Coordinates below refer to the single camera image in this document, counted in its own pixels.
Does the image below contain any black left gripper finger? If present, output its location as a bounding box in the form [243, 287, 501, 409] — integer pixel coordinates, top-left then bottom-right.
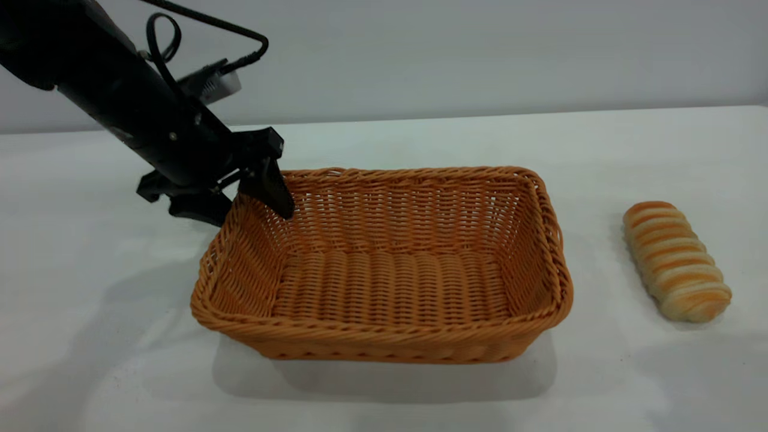
[238, 158, 295, 220]
[169, 191, 233, 228]

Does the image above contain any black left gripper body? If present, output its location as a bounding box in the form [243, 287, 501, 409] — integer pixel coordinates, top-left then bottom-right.
[129, 102, 284, 203]

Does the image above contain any orange woven wicker basket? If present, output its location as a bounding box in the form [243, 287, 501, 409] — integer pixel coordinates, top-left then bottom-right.
[190, 166, 574, 365]

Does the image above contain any striped long bread roll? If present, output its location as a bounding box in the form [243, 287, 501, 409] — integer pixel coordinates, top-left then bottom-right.
[622, 201, 732, 323]

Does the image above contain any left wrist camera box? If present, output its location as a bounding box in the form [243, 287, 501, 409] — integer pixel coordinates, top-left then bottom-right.
[179, 58, 242, 106]

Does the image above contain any black cable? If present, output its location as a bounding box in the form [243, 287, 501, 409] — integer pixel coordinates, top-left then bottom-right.
[139, 0, 269, 91]

